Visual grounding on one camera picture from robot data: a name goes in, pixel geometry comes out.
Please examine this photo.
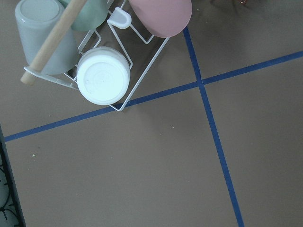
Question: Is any wooden rack handle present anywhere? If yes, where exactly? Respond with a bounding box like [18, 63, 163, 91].
[20, 0, 87, 85]

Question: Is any pink cup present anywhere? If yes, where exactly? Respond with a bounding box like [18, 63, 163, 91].
[129, 0, 192, 38]

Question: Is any white cup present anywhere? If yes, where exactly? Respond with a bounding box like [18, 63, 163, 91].
[76, 46, 130, 105]

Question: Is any grey cup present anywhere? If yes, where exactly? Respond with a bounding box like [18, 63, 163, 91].
[15, 0, 79, 75]

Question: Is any green cup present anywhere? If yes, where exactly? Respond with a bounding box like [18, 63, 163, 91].
[55, 0, 108, 33]

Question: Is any white wire cup rack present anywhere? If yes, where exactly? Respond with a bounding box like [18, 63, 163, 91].
[30, 0, 169, 111]

